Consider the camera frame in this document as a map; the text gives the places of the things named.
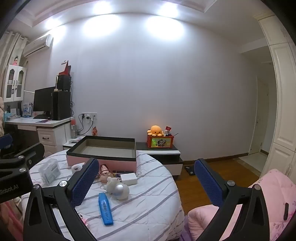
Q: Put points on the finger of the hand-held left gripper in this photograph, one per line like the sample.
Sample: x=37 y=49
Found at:
x=5 y=141
x=32 y=153

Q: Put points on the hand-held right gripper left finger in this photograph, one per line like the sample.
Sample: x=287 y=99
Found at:
x=85 y=183

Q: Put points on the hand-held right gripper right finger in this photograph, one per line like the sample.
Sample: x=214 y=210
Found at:
x=208 y=183

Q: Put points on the white plastic gadget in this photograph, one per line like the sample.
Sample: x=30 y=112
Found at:
x=77 y=168

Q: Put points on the pink doll figure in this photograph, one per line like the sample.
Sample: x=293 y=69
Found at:
x=106 y=176

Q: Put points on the clear plastic floss box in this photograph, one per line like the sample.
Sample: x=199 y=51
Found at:
x=49 y=171

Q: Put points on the blue highlighter pen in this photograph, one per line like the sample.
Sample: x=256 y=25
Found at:
x=106 y=208

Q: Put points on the white bear toy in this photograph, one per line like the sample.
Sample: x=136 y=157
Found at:
x=118 y=188

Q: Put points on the pink storage box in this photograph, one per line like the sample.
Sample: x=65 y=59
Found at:
x=115 y=165

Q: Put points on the white square box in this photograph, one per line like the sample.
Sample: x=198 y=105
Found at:
x=128 y=179

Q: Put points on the black floor scale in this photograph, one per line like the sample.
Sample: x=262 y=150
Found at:
x=189 y=170

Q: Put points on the white desk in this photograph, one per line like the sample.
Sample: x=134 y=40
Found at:
x=48 y=136

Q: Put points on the pink puffer jacket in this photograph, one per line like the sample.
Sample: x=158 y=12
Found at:
x=1 y=115

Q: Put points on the blue and white box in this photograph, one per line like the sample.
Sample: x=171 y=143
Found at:
x=27 y=111

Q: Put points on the grey bottle with red cap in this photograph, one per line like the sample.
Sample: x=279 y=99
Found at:
x=73 y=129

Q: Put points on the small red bag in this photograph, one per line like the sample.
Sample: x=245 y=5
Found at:
x=95 y=131

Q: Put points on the black and white low cabinet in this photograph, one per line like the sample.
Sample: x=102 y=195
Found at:
x=161 y=157

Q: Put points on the black computer monitor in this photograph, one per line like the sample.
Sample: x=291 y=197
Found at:
x=44 y=99

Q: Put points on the black computer tower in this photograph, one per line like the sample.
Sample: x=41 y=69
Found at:
x=61 y=105

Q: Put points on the white glass-door cabinet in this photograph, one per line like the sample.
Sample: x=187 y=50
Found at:
x=15 y=83

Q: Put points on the pink quilt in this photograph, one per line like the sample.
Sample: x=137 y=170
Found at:
x=268 y=183

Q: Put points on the orange printed toy box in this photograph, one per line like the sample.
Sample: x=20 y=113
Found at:
x=160 y=141

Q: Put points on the red and white packet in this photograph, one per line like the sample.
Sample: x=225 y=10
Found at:
x=168 y=129

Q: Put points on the orange octopus plush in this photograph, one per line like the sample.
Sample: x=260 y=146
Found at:
x=155 y=130

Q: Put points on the black speaker box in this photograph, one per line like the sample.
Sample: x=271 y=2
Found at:
x=64 y=83

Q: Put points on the small pink doll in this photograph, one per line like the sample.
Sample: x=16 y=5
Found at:
x=15 y=60

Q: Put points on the white door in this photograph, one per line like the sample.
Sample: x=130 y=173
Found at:
x=260 y=115

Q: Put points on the beige curtain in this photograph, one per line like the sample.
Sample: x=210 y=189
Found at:
x=9 y=51

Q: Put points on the red paper bag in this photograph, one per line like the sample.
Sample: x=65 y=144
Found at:
x=64 y=68

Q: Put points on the white air conditioner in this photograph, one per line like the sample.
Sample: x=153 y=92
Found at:
x=37 y=45

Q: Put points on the white wardrobe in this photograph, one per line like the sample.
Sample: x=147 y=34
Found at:
x=283 y=92

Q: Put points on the white wall outlet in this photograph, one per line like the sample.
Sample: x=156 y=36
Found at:
x=90 y=115

